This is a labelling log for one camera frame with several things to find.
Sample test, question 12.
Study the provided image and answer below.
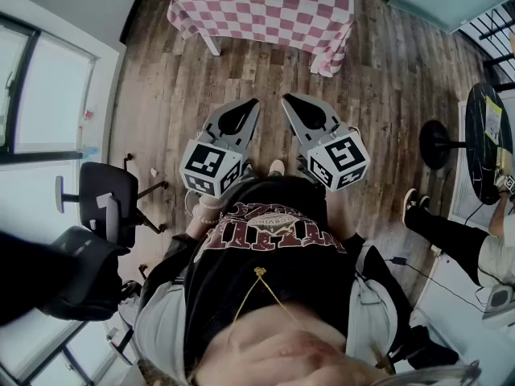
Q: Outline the white grey device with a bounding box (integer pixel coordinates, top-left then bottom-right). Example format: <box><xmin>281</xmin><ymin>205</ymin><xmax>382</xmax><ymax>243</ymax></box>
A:
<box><xmin>481</xmin><ymin>283</ymin><xmax>515</xmax><ymax>330</ymax></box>

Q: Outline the silver chain bracelet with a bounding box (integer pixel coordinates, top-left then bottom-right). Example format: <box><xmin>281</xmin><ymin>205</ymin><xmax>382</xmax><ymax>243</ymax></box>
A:
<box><xmin>192</xmin><ymin>211</ymin><xmax>222</xmax><ymax>227</ymax></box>

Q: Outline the black power cable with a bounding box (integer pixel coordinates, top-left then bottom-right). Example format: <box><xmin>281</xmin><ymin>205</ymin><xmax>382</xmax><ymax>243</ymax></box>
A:
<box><xmin>385</xmin><ymin>255</ymin><xmax>490</xmax><ymax>313</ymax></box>

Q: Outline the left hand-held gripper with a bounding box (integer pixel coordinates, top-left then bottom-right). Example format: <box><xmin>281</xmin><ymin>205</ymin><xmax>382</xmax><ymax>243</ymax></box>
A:
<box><xmin>179</xmin><ymin>97</ymin><xmax>262</xmax><ymax>199</ymax></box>

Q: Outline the yellow paper sheet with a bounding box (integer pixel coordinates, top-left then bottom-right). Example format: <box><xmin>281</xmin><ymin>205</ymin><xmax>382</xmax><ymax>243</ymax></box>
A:
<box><xmin>484</xmin><ymin>96</ymin><xmax>504</xmax><ymax>144</ymax></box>

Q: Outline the person's left forearm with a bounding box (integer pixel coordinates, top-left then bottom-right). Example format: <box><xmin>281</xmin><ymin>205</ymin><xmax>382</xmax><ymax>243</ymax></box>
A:
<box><xmin>185</xmin><ymin>191</ymin><xmax>226</xmax><ymax>243</ymax></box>

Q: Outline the black framed window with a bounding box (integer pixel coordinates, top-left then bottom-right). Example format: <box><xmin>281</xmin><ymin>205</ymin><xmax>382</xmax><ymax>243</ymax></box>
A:
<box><xmin>0</xmin><ymin>12</ymin><xmax>100</xmax><ymax>164</ymax></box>
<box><xmin>0</xmin><ymin>307</ymin><xmax>136</xmax><ymax>386</ymax></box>

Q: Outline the red white checkered tablecloth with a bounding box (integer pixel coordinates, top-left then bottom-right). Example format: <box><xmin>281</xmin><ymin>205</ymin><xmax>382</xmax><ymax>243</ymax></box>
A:
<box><xmin>167</xmin><ymin>0</ymin><xmax>356</xmax><ymax>78</ymax></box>

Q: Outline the gold chain necklace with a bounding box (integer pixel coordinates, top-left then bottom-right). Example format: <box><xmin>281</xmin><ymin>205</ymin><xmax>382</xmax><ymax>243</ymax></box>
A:
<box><xmin>231</xmin><ymin>266</ymin><xmax>311</xmax><ymax>335</ymax></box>

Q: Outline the person's right forearm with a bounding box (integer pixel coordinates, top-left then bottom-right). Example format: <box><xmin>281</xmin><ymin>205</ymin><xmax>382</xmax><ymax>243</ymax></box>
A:
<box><xmin>326</xmin><ymin>189</ymin><xmax>359</xmax><ymax>243</ymax></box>

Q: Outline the beige shoe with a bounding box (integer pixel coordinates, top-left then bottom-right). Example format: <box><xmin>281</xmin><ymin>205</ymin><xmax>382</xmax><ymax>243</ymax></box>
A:
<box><xmin>267</xmin><ymin>158</ymin><xmax>287</xmax><ymax>179</ymax></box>

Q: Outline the black printed t-shirt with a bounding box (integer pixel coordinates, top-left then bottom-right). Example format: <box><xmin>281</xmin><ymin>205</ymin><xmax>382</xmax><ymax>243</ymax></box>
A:
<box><xmin>183</xmin><ymin>175</ymin><xmax>359</xmax><ymax>361</ymax></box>

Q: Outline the round black marble table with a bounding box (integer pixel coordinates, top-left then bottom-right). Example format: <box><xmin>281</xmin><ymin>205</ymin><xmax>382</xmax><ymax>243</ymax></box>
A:
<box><xmin>418</xmin><ymin>81</ymin><xmax>515</xmax><ymax>207</ymax></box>

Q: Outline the person's neck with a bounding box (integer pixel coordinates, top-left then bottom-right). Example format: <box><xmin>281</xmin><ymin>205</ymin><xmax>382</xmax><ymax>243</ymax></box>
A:
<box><xmin>188</xmin><ymin>302</ymin><xmax>387</xmax><ymax>386</ymax></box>

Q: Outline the tan cardboard box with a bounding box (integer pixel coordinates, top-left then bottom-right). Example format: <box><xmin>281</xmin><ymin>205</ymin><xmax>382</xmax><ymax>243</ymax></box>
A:
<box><xmin>495</xmin><ymin>146</ymin><xmax>513</xmax><ymax>176</ymax></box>

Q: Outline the grey and black jacket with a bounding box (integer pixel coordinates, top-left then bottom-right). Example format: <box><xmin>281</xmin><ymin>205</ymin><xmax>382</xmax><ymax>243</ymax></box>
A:
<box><xmin>134</xmin><ymin>231</ymin><xmax>414</xmax><ymax>386</ymax></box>

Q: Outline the black metal rack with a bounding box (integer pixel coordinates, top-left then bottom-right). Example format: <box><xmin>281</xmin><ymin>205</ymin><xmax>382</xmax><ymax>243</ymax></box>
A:
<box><xmin>458</xmin><ymin>8</ymin><xmax>515</xmax><ymax>84</ymax></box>

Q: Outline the black office chair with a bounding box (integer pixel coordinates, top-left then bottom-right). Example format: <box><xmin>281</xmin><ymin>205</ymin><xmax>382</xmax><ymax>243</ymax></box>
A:
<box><xmin>55</xmin><ymin>153</ymin><xmax>170</xmax><ymax>248</ymax></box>
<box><xmin>39</xmin><ymin>225</ymin><xmax>132</xmax><ymax>323</ymax></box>

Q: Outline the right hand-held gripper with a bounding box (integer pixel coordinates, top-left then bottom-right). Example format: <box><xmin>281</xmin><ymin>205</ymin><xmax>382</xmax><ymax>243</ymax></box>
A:
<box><xmin>282</xmin><ymin>92</ymin><xmax>371</xmax><ymax>193</ymax></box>

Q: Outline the white table leg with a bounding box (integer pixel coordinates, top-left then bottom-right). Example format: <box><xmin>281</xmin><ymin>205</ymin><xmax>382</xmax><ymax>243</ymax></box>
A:
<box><xmin>202</xmin><ymin>34</ymin><xmax>223</xmax><ymax>57</ymax></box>

